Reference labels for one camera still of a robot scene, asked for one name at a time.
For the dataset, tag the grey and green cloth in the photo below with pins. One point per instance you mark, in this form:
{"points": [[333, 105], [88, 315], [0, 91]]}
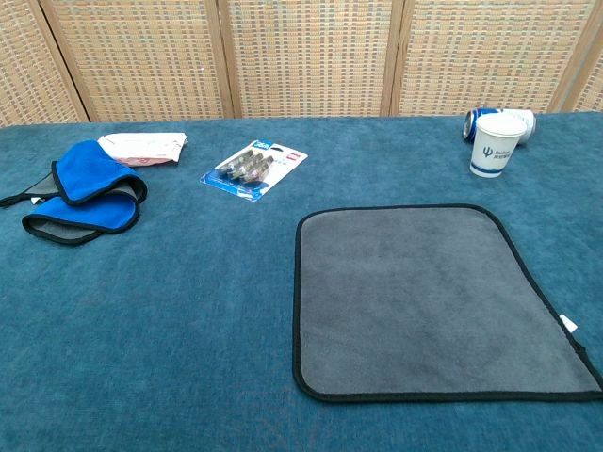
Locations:
{"points": [[414, 301]]}

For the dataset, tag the blue cloth with black trim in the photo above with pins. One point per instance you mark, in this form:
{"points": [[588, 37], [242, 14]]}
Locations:
{"points": [[89, 169]]}

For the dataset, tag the blister pack of clips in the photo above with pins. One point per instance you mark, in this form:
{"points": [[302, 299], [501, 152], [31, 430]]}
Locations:
{"points": [[249, 169]]}

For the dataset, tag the teal table cover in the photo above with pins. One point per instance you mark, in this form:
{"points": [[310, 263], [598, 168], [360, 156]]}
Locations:
{"points": [[188, 306]]}

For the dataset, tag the woven wooden folding screen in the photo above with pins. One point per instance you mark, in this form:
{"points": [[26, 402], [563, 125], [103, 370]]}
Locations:
{"points": [[306, 56]]}

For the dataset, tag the white pink wet wipes pack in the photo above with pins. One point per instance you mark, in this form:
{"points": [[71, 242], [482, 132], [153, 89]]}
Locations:
{"points": [[141, 147]]}

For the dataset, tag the blue white drink can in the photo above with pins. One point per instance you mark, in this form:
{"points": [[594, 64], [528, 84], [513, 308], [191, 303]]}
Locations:
{"points": [[473, 118]]}

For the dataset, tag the white paper cup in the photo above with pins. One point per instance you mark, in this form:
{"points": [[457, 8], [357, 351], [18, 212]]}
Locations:
{"points": [[494, 150]]}

